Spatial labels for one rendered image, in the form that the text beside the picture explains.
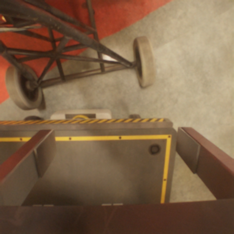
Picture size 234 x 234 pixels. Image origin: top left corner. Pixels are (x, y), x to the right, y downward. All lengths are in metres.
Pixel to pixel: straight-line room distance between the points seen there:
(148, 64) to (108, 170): 0.40
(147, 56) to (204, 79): 0.40
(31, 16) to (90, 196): 0.58
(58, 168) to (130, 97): 0.46
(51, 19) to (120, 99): 0.61
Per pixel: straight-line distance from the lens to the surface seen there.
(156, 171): 0.61
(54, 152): 0.17
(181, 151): 0.17
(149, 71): 0.62
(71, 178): 0.62
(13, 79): 0.71
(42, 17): 0.25
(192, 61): 0.89
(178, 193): 1.17
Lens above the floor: 0.80
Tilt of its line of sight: 73 degrees down
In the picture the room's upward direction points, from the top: 174 degrees clockwise
